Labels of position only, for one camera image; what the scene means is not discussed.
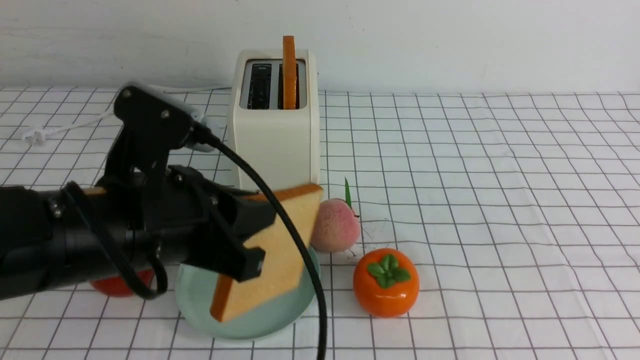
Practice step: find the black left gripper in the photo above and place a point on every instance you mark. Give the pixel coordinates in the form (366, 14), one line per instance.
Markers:
(196, 221)

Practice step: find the toasted bread slice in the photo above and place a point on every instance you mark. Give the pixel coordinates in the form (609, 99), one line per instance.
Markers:
(289, 73)
(282, 265)

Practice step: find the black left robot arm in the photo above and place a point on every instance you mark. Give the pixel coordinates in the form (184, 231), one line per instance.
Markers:
(46, 243)

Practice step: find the mint green plate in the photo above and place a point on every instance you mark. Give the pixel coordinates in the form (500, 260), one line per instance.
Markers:
(195, 289)

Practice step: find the cream white toaster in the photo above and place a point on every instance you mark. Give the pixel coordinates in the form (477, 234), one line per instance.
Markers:
(281, 145)

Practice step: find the pink peach with leaf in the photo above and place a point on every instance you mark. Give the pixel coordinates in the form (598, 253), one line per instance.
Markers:
(337, 227)

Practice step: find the red apple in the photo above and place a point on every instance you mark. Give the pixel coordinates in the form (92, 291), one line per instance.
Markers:
(115, 286)

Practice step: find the orange persimmon with green top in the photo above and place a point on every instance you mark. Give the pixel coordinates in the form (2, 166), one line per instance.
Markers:
(385, 283)

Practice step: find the white grid tablecloth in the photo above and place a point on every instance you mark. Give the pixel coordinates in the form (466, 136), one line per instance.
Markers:
(520, 212)

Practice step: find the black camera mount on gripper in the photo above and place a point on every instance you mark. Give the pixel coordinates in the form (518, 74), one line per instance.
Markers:
(153, 124)

